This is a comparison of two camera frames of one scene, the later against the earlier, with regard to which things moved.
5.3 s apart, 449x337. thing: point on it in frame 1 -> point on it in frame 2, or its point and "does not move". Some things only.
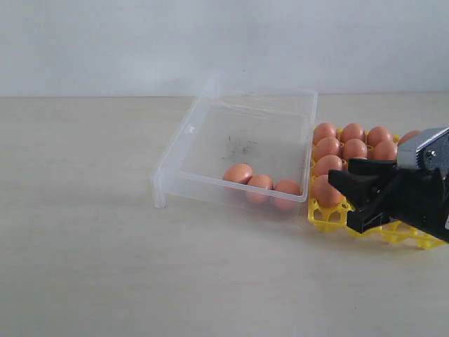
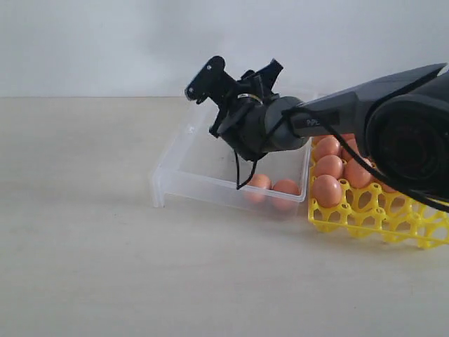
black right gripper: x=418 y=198 -> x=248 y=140
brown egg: x=327 y=146 does not move
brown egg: x=287 y=194 does not move
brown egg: x=325 y=194 does not move
